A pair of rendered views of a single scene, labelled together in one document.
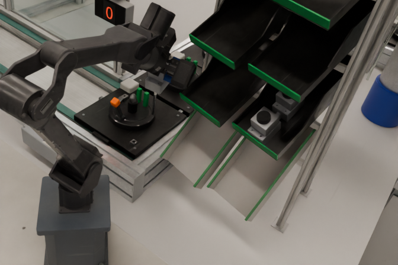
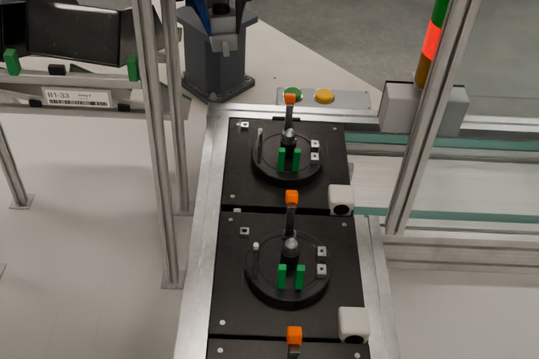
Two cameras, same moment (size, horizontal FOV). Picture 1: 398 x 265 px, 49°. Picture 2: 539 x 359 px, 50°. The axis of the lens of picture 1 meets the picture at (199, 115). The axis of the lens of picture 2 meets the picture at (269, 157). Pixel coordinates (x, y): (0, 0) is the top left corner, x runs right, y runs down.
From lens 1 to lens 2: 1.70 m
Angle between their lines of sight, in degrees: 93
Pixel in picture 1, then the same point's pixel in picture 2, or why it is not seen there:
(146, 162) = (212, 123)
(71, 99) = (394, 174)
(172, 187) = not seen: hidden behind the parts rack
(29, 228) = (270, 79)
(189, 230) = (130, 143)
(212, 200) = (123, 184)
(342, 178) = not seen: outside the picture
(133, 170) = (219, 112)
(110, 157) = (253, 109)
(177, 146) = not seen: hidden behind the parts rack
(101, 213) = (185, 14)
